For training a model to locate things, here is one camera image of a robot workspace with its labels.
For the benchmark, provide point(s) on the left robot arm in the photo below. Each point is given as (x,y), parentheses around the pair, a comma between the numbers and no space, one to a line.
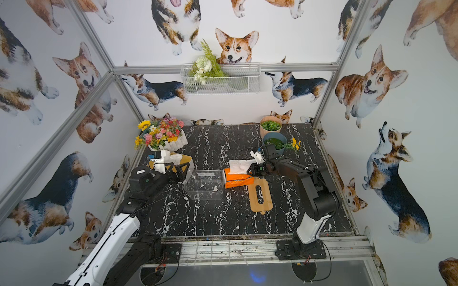
(127,244)

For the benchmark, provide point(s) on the yellow bamboo box lid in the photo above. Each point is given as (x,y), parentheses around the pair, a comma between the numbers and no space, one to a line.
(182,159)

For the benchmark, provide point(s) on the peach succulent pot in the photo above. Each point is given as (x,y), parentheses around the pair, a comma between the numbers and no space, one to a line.
(269,124)

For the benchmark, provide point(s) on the aluminium frame post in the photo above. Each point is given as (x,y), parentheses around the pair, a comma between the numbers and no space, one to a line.
(360,18)

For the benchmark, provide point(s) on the light wooden lid board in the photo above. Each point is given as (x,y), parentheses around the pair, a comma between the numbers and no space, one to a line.
(259,196)

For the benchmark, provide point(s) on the white wire wall basket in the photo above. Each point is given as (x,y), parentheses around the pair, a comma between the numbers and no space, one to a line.
(240,79)

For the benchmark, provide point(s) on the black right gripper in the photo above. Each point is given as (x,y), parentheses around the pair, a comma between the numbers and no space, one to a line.
(260,167)

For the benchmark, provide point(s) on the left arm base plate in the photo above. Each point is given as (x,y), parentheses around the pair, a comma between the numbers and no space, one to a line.
(167,253)

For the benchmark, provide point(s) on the white green artificial bouquet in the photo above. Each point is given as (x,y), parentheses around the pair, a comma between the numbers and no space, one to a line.
(206,67)

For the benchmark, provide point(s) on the clear plastic box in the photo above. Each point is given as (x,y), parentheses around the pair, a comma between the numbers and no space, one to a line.
(205,185)

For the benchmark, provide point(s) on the yellow artificial flower sprig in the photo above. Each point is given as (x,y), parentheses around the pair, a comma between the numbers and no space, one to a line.
(293,145)

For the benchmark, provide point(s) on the orange tissue pack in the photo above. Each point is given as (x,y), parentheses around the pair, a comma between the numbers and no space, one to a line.
(175,158)
(236,175)

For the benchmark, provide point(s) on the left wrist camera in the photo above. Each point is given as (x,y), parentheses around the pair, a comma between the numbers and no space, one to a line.
(158,159)

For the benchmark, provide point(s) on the blue-grey flower pot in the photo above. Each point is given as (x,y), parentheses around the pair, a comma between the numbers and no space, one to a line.
(277,139)

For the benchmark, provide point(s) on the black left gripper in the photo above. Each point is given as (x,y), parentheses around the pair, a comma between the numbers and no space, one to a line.
(172,171)

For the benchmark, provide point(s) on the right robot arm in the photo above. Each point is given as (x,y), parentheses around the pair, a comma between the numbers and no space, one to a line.
(316,188)

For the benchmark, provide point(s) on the colourful flowers white fence planter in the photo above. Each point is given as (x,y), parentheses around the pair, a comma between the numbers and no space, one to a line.
(161,134)

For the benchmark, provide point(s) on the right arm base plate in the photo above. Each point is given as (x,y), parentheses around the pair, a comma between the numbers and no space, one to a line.
(295,250)

